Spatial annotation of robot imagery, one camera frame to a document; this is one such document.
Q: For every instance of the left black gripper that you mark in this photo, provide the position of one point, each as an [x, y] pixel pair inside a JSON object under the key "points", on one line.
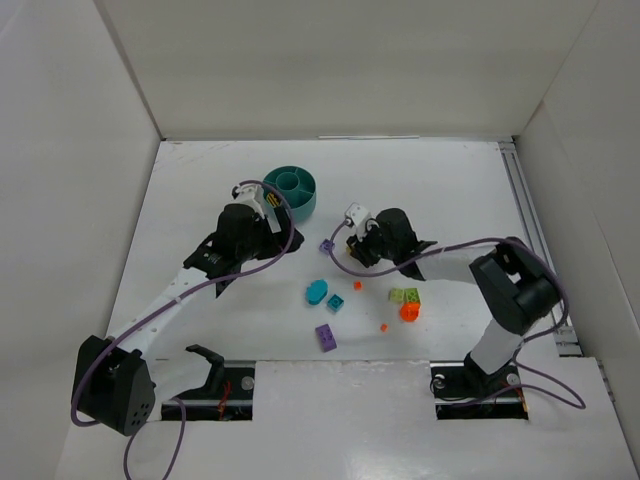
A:
{"points": [[282, 232]]}

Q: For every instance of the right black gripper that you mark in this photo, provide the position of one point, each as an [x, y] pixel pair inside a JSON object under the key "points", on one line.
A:
{"points": [[362, 251]]}

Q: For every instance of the yellow lego brick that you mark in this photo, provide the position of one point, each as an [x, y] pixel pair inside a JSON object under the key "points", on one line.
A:
{"points": [[273, 200]]}

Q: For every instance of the small purple lego brick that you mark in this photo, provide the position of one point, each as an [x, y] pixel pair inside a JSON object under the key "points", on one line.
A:
{"points": [[326, 247]]}

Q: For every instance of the large purple lego brick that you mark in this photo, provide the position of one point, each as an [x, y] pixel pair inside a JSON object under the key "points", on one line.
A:
{"points": [[325, 338]]}

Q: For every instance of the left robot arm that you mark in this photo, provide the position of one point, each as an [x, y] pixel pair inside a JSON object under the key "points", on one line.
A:
{"points": [[119, 379]]}

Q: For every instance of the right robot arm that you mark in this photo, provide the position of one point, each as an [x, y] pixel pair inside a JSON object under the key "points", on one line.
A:
{"points": [[518, 288]]}

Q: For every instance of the light green lego brick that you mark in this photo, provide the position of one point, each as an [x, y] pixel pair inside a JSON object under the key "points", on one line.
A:
{"points": [[397, 295]]}

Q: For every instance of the green orange lego brick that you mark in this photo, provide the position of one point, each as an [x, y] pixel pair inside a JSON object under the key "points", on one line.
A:
{"points": [[411, 295]]}

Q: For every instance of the orange round lego piece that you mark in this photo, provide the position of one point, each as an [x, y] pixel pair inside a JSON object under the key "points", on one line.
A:
{"points": [[410, 312]]}

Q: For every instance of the teal round divided container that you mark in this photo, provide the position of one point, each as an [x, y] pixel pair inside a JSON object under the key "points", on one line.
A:
{"points": [[298, 187]]}

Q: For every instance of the teal square lego brick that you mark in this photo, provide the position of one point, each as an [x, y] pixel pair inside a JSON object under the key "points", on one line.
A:
{"points": [[335, 303]]}

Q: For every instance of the teal rounded lego brick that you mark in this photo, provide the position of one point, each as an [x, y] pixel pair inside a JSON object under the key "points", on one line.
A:
{"points": [[316, 292]]}

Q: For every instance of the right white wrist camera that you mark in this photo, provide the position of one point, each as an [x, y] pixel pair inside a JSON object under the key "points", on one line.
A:
{"points": [[357, 218]]}

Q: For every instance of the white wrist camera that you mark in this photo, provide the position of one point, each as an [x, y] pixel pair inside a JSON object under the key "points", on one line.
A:
{"points": [[253, 195], [357, 218]]}

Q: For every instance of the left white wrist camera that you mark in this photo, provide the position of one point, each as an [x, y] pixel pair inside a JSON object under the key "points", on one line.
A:
{"points": [[253, 195]]}

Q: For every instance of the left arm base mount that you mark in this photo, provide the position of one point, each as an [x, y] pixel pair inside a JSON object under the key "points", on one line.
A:
{"points": [[211, 388]]}

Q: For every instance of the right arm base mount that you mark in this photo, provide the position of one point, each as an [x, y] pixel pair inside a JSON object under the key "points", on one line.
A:
{"points": [[464, 393]]}

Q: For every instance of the aluminium rail right edge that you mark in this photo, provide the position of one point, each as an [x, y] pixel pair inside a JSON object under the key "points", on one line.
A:
{"points": [[565, 337]]}

